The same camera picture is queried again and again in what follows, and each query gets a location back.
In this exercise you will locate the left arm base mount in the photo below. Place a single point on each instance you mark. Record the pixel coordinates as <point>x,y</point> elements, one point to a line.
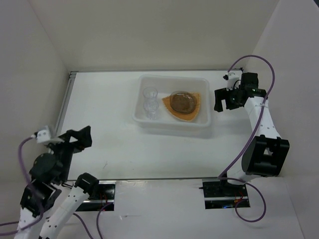
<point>104,195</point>

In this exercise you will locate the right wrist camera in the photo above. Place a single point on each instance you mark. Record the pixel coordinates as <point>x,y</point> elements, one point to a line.
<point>231,80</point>

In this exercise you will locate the aluminium table edge rail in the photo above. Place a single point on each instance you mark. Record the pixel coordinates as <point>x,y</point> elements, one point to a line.
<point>157,178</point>

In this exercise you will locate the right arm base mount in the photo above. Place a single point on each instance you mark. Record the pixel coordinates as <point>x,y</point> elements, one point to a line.
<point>223,195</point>

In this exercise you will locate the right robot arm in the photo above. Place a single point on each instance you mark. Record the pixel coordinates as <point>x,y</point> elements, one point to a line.
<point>265,152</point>

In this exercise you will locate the clear glass plate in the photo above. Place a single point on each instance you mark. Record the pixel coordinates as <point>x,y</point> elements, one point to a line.
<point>182,102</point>

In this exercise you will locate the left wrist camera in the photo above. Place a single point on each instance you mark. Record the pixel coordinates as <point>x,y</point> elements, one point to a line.
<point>45,136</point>

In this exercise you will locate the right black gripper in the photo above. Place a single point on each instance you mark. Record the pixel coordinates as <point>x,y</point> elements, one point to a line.
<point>220,94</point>

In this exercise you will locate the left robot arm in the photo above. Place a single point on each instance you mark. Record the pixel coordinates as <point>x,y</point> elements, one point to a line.
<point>49,171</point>

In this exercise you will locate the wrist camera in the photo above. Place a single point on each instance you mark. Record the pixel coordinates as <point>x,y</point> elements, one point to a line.
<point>231,80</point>
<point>45,136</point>

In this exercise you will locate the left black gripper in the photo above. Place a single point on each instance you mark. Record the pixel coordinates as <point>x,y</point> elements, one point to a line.
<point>84,136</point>

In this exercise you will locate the clear glass cup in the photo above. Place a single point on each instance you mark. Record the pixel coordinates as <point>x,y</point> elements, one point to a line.
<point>150,94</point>
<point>151,108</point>

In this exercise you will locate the triangular woven bamboo tray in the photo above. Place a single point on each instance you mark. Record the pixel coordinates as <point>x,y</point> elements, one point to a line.
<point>183,117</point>

